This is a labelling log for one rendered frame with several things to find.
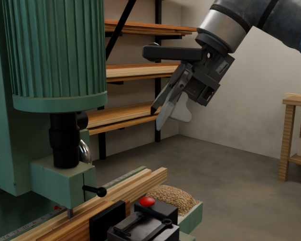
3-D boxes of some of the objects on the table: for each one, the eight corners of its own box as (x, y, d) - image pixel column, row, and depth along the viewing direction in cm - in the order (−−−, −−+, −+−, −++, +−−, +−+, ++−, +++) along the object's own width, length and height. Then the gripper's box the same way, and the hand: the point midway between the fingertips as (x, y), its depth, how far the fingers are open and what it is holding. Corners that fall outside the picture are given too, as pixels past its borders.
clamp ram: (119, 276, 53) (117, 232, 51) (90, 259, 57) (88, 218, 55) (148, 249, 60) (148, 210, 58) (121, 236, 64) (120, 199, 62)
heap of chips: (183, 216, 73) (183, 202, 72) (139, 200, 81) (139, 187, 80) (199, 202, 80) (200, 189, 79) (157, 188, 88) (157, 176, 87)
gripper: (252, 57, 50) (188, 151, 53) (218, 57, 69) (172, 126, 72) (212, 28, 48) (148, 127, 51) (188, 37, 68) (142, 108, 70)
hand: (150, 120), depth 61 cm, fingers open, 14 cm apart
